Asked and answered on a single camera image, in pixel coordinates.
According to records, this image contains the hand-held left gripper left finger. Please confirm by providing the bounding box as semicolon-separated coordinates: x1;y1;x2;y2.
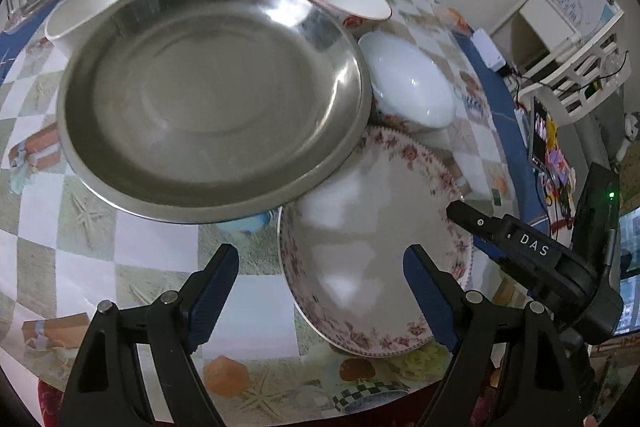
60;243;241;427

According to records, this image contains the black cable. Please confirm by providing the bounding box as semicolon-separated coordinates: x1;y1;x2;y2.
510;51;631;94

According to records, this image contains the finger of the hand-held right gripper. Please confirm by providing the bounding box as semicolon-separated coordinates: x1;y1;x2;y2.
446;200;508;244
472;236;507;264

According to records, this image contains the pale printed cardboard box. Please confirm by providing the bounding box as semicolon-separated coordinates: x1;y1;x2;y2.
542;0;626;42

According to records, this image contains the tall matte white bowl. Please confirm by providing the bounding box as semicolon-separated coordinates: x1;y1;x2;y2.
45;0;135;58

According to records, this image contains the glossy white bowl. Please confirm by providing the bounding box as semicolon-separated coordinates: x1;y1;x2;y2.
357;31;457;130

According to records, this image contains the large stainless steel plate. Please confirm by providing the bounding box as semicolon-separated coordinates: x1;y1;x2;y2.
56;0;373;225

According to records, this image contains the colourful plastic packet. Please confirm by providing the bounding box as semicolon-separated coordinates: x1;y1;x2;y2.
542;117;576;208

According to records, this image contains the small white plastic box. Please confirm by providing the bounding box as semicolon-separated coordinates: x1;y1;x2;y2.
471;28;507;72

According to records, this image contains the floral ceramic plate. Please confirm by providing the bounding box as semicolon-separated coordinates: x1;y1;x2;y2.
277;124;475;358

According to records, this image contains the smartphone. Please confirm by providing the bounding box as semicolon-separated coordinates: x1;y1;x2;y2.
530;94;551;172

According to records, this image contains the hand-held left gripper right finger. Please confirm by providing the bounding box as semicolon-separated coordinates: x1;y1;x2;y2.
402;244;601;427

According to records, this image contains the white shelf rack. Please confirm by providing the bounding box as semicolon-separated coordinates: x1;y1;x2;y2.
487;0;632;122

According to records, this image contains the blue tablecloth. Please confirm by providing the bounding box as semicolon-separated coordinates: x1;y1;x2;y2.
0;0;556;233

